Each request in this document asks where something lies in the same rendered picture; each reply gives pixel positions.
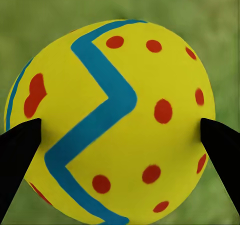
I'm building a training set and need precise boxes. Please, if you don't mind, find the easter egg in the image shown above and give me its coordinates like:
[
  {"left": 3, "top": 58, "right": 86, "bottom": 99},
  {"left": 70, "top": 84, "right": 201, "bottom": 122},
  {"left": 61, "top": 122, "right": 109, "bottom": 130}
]
[{"left": 4, "top": 19, "right": 216, "bottom": 225}]

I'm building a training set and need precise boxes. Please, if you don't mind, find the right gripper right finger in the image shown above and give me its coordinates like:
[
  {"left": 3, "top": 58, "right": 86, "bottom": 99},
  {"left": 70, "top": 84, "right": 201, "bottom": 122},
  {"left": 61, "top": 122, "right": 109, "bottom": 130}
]
[{"left": 200, "top": 118, "right": 240, "bottom": 214}]

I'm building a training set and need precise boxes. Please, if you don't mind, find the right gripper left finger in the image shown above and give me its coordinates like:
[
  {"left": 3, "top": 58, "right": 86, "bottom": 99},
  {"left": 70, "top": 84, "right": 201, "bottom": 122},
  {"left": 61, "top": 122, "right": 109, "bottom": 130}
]
[{"left": 0, "top": 118, "right": 41, "bottom": 225}]

